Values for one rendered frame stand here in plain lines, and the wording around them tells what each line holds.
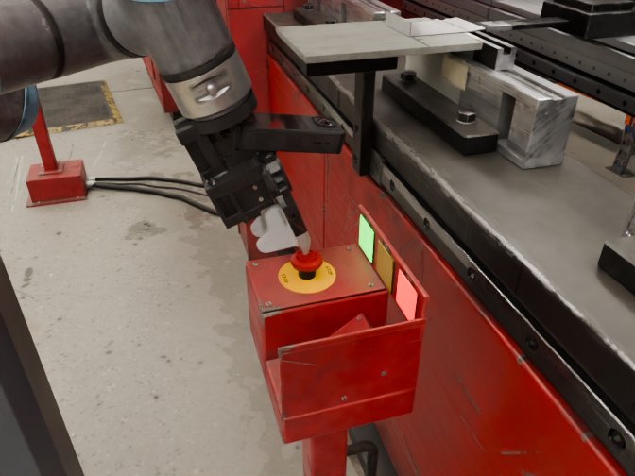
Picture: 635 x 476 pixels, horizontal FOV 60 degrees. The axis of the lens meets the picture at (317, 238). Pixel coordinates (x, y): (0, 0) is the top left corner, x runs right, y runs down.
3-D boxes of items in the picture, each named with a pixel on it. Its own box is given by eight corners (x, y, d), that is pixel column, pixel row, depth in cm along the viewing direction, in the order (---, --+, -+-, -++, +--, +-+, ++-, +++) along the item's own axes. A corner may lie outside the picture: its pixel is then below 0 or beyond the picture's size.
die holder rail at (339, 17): (307, 14, 157) (307, -23, 152) (328, 12, 159) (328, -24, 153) (371, 59, 117) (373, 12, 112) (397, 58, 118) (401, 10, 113)
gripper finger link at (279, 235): (270, 269, 67) (238, 211, 61) (314, 247, 67) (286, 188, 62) (276, 284, 64) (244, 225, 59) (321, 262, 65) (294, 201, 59)
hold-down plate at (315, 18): (293, 18, 152) (293, 7, 150) (312, 17, 153) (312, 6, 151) (325, 44, 128) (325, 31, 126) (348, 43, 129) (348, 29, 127)
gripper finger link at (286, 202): (286, 224, 64) (257, 162, 59) (300, 217, 64) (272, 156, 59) (297, 245, 61) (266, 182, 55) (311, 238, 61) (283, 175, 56)
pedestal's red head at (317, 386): (249, 330, 78) (240, 221, 68) (356, 309, 82) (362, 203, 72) (283, 446, 62) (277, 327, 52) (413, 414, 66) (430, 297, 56)
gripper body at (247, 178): (220, 201, 65) (169, 111, 57) (286, 170, 65) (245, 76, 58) (231, 235, 58) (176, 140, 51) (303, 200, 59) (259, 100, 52)
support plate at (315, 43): (275, 33, 88) (275, 26, 87) (426, 23, 94) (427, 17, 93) (305, 63, 73) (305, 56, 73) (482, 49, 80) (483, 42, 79)
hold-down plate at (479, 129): (381, 90, 100) (382, 73, 99) (408, 87, 102) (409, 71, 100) (462, 157, 76) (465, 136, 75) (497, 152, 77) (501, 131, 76)
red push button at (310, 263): (287, 272, 71) (286, 249, 69) (317, 267, 72) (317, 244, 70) (295, 291, 67) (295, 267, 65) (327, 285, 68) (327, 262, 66)
